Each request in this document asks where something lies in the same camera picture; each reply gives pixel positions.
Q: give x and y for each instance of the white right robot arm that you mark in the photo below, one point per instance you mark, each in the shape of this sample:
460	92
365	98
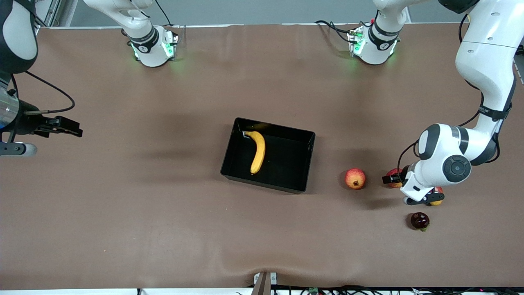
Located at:
149	49

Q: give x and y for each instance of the red pomegranate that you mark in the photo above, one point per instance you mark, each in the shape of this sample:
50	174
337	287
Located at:
355	178

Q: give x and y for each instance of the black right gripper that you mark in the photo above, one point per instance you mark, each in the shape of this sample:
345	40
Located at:
28	124

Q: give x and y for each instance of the brown table mat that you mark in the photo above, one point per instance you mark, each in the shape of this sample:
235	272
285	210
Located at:
123	205

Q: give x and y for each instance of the red yellow mango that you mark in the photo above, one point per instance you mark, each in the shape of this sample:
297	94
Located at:
437	203

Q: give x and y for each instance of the small green connector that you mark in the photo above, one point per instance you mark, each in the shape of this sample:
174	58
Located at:
313	290

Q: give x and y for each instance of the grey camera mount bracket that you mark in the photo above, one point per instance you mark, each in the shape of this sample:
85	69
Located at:
265	280

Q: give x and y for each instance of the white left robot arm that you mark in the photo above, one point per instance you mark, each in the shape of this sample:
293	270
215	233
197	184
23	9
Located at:
485	61

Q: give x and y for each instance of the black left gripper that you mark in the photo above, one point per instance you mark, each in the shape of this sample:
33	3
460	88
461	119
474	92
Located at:
400	176

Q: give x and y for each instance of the aluminium frame strut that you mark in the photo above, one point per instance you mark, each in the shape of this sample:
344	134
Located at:
52	12

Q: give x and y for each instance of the dark purple mangosteen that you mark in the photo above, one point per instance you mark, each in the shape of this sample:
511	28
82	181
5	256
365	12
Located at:
420	220

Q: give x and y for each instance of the black rectangular plastic box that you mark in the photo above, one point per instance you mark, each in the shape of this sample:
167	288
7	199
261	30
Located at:
286	172

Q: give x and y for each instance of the yellow banana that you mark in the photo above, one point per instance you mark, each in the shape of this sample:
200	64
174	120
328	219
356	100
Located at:
258	155

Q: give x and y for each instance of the red yellow apple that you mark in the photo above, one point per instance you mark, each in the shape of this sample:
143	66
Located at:
394	171

